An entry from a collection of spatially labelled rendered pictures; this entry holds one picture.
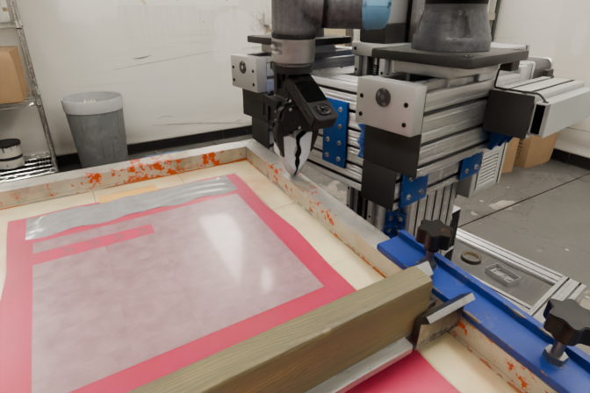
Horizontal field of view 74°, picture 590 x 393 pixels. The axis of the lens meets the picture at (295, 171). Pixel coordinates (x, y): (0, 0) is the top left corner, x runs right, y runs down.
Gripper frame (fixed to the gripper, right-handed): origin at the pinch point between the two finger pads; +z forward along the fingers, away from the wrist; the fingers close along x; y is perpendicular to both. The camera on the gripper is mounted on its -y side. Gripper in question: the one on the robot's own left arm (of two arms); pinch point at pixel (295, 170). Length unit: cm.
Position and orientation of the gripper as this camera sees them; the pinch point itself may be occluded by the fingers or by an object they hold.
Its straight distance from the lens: 75.2
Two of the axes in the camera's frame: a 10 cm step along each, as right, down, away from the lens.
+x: -8.6, 2.0, -4.7
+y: -5.1, -3.8, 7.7
